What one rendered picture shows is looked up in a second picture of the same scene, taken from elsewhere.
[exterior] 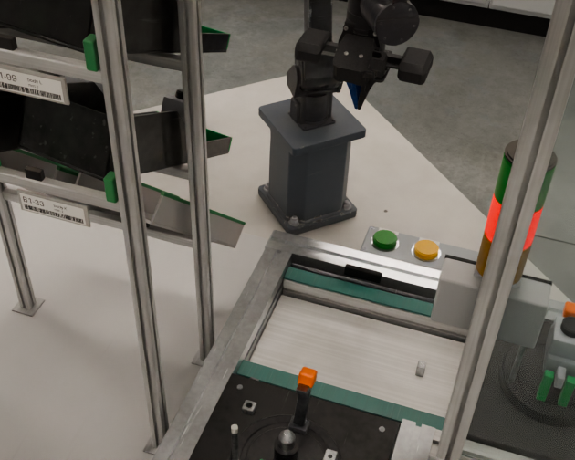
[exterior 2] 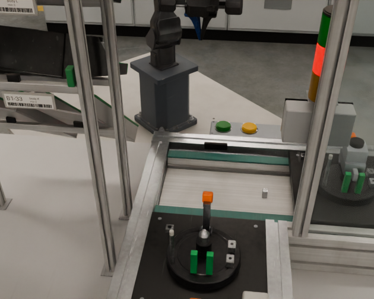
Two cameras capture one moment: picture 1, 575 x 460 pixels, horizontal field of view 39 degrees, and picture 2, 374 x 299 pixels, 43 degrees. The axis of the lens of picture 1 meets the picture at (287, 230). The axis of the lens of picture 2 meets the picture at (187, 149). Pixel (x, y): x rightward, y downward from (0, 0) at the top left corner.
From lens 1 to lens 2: 0.24 m
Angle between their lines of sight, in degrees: 10
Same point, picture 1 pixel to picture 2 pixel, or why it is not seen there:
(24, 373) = (8, 244)
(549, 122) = not seen: outside the picture
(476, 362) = (315, 162)
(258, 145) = (127, 95)
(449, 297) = (293, 123)
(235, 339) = (147, 193)
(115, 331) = (63, 209)
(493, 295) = (324, 111)
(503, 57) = (240, 54)
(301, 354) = (189, 198)
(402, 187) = (219, 105)
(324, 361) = not seen: hidden behind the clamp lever
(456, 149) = not seen: hidden behind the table
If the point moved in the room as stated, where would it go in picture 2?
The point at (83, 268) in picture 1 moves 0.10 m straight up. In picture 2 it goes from (33, 177) to (25, 147)
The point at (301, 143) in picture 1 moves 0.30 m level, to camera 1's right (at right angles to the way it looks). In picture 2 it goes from (162, 77) to (265, 67)
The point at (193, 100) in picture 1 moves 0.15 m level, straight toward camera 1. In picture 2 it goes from (110, 26) to (129, 61)
